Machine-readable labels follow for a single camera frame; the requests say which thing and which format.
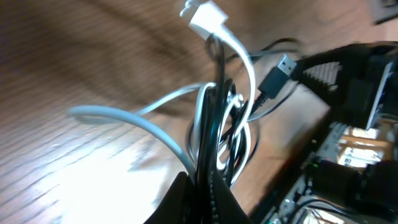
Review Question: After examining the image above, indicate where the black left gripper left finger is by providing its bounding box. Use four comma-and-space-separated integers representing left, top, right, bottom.
144, 172, 199, 224

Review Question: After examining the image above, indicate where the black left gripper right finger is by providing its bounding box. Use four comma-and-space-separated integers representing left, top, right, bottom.
210, 171, 252, 224

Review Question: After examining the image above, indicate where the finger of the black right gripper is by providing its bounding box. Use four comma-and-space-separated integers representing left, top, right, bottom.
292, 42, 395, 129

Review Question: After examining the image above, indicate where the black USB cable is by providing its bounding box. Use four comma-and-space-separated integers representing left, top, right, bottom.
185, 37, 301, 187

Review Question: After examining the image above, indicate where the white USB cable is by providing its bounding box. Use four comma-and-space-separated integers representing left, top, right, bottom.
67, 0, 256, 189

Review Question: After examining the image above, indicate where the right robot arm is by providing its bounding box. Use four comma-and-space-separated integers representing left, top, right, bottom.
292, 41, 397, 219

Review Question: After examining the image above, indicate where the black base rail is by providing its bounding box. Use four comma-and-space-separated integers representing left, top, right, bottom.
249, 118, 397, 223

